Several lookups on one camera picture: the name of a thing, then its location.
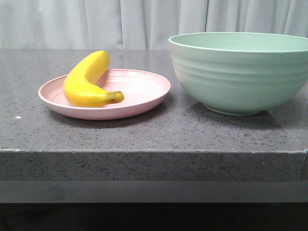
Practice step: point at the white curtain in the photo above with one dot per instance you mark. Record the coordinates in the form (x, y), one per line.
(139, 24)

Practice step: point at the pink plate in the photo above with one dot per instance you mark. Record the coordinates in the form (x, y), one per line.
(143, 91)

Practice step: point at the green bowl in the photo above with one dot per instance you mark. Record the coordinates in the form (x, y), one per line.
(240, 73)

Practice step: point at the yellow banana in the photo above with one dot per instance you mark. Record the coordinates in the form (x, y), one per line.
(80, 87)

